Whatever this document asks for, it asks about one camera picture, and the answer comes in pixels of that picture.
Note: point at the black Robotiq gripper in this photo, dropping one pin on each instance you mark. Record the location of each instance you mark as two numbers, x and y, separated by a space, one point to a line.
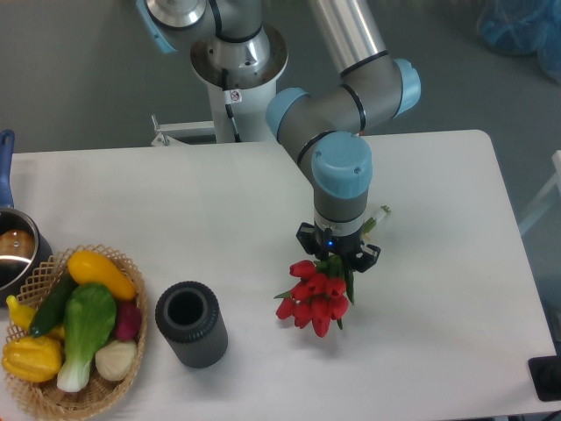
321 243

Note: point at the red tulip bouquet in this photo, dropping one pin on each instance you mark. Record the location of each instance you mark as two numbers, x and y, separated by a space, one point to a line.
325 287

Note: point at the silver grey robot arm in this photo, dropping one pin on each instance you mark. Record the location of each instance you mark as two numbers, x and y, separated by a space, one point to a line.
239 57

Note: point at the dark grey ribbed vase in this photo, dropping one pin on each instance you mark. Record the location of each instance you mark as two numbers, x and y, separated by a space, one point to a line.
189 317

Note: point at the purple red radish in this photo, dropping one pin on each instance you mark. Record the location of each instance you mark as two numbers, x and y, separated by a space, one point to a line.
128 322

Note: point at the black device at table edge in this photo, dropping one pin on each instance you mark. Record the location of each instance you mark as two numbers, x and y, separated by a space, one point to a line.
545 375

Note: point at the white garlic bulb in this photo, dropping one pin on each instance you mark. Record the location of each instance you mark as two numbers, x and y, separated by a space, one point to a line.
114 361

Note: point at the yellow squash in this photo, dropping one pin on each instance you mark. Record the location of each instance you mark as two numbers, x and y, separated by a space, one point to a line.
86 266

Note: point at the green bok choy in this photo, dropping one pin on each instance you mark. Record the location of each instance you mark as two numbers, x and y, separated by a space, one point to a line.
89 319

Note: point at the woven wicker basket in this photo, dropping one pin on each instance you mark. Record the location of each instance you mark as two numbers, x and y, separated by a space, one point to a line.
44 401

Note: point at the blue plastic bag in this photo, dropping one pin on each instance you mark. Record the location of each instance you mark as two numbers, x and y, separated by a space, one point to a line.
523 28

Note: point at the dark green cucumber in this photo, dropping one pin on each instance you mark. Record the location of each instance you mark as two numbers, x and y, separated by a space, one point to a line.
51 312

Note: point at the small yellow gourd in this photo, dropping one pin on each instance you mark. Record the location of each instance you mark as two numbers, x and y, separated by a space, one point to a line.
22 315

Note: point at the yellow bell pepper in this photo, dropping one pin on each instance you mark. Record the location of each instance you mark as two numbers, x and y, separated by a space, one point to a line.
33 360

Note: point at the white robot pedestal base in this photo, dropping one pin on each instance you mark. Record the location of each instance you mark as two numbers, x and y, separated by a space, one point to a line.
238 115

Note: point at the white frame at right edge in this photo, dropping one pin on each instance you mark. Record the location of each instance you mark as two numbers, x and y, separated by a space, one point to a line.
545 197

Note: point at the blue handled saucepan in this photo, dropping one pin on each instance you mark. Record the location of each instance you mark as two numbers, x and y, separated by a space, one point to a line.
23 247

